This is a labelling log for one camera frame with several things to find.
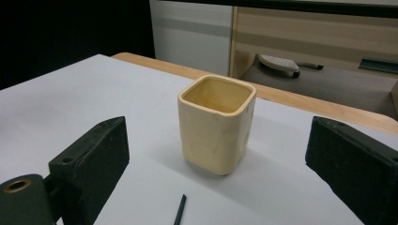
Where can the office chair base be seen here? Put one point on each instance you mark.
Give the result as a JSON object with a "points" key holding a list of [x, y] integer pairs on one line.
{"points": [[278, 63]]}

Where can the wooden table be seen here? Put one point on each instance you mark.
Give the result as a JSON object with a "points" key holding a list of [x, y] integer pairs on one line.
{"points": [[281, 97]]}

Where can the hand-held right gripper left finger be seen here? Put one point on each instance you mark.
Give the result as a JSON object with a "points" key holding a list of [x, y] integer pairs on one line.
{"points": [[90, 162]]}

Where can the brown stick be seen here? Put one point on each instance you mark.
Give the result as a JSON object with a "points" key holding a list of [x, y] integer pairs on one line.
{"points": [[180, 208]]}

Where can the white table board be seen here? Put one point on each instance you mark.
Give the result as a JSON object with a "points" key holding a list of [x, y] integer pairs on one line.
{"points": [[94, 93]]}

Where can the black frame crossbar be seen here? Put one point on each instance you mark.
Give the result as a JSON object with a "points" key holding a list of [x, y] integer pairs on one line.
{"points": [[297, 7]]}

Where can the wooden desk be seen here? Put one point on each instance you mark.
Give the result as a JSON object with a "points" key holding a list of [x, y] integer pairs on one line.
{"points": [[313, 28]]}

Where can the black curtain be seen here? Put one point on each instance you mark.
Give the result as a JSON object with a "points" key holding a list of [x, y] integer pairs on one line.
{"points": [[62, 28]]}

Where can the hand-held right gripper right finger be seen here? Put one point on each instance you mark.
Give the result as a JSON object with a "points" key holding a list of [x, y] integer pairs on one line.
{"points": [[353, 165]]}

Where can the white cabinet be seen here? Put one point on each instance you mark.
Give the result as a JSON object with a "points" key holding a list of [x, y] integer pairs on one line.
{"points": [[187, 43]]}

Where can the cream square ceramic cup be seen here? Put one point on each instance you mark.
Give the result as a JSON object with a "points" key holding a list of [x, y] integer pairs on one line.
{"points": [[212, 140]]}

